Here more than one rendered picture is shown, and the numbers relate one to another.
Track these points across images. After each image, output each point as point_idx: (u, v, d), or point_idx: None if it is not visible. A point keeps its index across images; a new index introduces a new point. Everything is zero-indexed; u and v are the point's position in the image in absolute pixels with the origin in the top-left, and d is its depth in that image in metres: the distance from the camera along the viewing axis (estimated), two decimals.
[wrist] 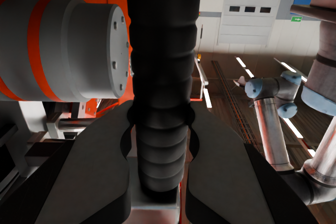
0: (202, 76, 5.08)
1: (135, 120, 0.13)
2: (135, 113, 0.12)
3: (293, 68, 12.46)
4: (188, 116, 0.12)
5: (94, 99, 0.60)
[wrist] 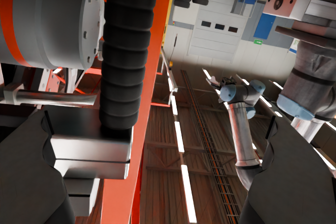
0: (172, 82, 5.22)
1: (52, 130, 0.12)
2: (50, 123, 0.11)
3: None
4: (270, 130, 0.12)
5: (56, 81, 0.59)
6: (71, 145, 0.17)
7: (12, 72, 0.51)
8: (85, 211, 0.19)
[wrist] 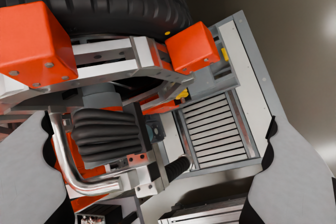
0: None
1: (52, 130, 0.12)
2: (50, 123, 0.11)
3: None
4: (270, 130, 0.12)
5: None
6: (161, 161, 0.41)
7: None
8: (154, 178, 0.34)
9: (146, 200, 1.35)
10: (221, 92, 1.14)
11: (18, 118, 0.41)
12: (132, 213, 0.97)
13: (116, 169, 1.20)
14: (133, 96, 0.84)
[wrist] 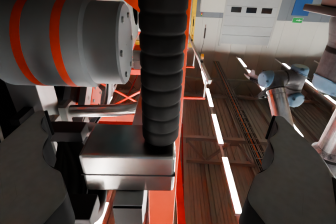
0: None
1: (52, 130, 0.12)
2: (50, 123, 0.11)
3: None
4: (270, 130, 0.12)
5: (98, 91, 0.64)
6: (121, 163, 0.19)
7: (62, 88, 0.58)
8: (138, 221, 0.20)
9: None
10: None
11: None
12: None
13: None
14: None
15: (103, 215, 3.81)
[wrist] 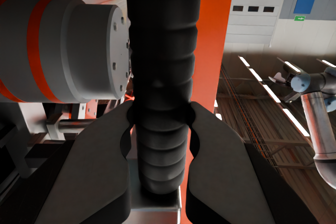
0: None
1: (134, 120, 0.13)
2: (134, 113, 0.12)
3: (297, 67, 12.50)
4: (189, 116, 0.12)
5: (94, 99, 0.60)
6: None
7: None
8: None
9: None
10: None
11: None
12: None
13: None
14: None
15: None
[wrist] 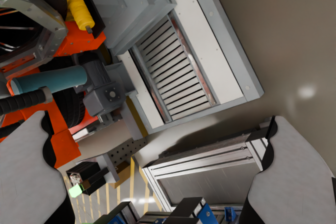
0: None
1: (52, 130, 0.12)
2: (50, 123, 0.11)
3: None
4: (270, 130, 0.12)
5: None
6: None
7: None
8: None
9: (136, 151, 1.48)
10: (159, 18, 1.00)
11: None
12: (103, 168, 1.10)
13: (95, 131, 1.31)
14: None
15: None
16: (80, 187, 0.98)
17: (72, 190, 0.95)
